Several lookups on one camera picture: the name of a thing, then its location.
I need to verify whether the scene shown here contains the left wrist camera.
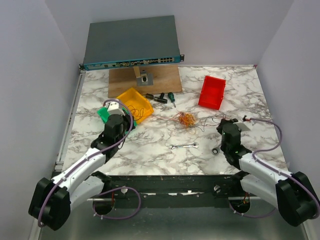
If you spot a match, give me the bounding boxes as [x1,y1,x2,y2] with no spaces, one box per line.
[107,100,125,116]

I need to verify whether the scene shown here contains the red plastic bin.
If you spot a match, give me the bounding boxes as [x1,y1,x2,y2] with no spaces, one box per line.
[198,75,226,110]

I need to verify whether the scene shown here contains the black socket adapter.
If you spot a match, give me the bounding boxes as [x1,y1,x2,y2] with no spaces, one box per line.
[153,92,168,104]

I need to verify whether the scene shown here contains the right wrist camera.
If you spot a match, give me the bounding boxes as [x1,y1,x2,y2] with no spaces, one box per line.
[235,121,254,132]

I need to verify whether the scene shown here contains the yellow plastic bin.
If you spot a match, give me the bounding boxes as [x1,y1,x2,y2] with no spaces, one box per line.
[117,87,154,125]

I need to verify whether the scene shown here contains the colourful thin wires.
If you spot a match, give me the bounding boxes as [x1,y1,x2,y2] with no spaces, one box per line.
[127,104,226,135]

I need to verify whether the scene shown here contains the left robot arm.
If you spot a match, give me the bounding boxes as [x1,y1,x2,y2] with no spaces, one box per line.
[28,113,134,230]

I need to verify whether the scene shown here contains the green plastic bin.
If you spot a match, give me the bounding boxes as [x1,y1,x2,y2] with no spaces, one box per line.
[97,107,137,129]

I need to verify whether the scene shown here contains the wooden board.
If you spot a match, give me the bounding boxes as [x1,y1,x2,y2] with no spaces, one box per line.
[108,64,183,98]

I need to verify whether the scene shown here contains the grey blue network switch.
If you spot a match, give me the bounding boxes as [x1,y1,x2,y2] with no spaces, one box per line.
[80,15,185,71]

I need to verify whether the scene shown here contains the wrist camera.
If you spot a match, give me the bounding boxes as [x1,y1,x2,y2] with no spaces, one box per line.
[235,121,254,132]
[107,100,125,116]

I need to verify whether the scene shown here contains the silver ratchet wrench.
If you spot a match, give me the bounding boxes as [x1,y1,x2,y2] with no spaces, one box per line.
[211,145,221,156]

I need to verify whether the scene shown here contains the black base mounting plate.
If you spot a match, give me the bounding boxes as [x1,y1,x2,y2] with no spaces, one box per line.
[94,172,247,209]

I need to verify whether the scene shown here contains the silver open-end wrench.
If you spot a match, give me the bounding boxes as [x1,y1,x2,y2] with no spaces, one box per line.
[169,142,199,150]

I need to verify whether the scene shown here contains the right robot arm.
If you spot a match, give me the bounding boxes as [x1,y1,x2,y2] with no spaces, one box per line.
[216,119,320,227]

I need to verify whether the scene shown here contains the green handle screwdriver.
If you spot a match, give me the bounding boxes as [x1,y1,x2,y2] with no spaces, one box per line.
[167,92,176,108]

